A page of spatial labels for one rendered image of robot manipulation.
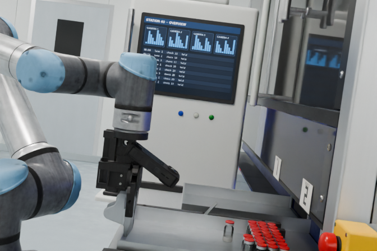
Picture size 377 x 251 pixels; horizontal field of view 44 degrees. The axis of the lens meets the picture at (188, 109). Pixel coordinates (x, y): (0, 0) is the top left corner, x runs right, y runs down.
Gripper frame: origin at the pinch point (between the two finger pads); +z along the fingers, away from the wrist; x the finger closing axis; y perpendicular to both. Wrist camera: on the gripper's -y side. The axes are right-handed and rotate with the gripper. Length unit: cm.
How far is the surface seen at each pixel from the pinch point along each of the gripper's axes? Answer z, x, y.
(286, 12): -53, -33, -32
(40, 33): -75, -543, 202
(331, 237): -9.0, 19.2, -33.8
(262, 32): -51, -65, -30
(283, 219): 1.3, -28.0, -36.8
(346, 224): -11.0, 17.8, -36.5
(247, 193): 1, -54, -30
